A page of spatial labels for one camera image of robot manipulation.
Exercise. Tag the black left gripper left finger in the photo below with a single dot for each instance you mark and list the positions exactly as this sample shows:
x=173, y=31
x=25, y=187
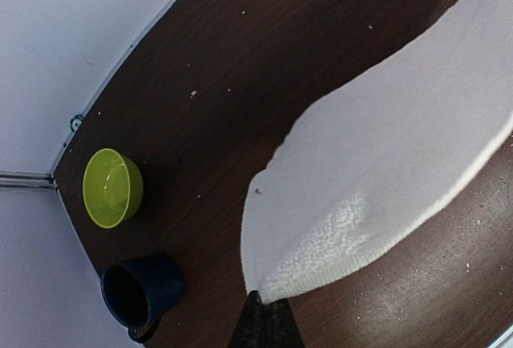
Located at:
x=249, y=331

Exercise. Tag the aluminium front rail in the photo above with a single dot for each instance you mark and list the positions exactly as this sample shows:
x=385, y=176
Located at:
x=505, y=340

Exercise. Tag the green bowl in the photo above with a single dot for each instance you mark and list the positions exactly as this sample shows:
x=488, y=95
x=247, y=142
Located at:
x=112, y=188

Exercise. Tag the dark blue mug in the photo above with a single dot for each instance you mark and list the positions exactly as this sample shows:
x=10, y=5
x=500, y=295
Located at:
x=139, y=291

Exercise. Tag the white towel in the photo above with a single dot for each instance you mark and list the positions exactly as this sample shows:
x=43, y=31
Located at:
x=367, y=164

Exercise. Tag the left aluminium frame post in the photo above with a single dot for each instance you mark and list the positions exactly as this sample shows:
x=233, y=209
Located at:
x=26, y=181

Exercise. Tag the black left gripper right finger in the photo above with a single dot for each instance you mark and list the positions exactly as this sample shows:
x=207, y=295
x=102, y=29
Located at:
x=281, y=330

